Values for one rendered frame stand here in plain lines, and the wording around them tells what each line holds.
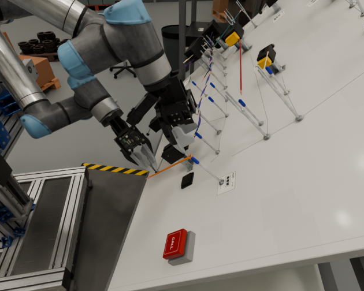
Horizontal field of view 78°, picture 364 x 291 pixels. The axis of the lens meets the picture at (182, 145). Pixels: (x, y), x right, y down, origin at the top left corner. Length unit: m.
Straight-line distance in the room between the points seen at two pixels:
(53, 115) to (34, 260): 1.06
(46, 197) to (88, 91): 1.29
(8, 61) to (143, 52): 0.45
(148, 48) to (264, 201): 0.35
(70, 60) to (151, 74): 0.15
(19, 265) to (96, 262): 0.41
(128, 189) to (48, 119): 1.33
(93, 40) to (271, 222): 0.44
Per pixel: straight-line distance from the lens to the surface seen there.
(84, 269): 1.74
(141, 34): 0.47
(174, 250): 0.47
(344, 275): 1.91
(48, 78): 3.67
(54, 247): 1.61
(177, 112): 0.51
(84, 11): 0.62
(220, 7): 6.99
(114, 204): 1.92
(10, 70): 0.81
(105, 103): 0.68
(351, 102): 0.48
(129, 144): 0.66
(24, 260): 1.68
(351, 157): 0.41
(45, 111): 0.76
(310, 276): 0.87
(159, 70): 0.48
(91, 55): 0.49
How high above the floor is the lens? 1.54
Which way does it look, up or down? 42 degrees down
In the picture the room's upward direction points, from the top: straight up
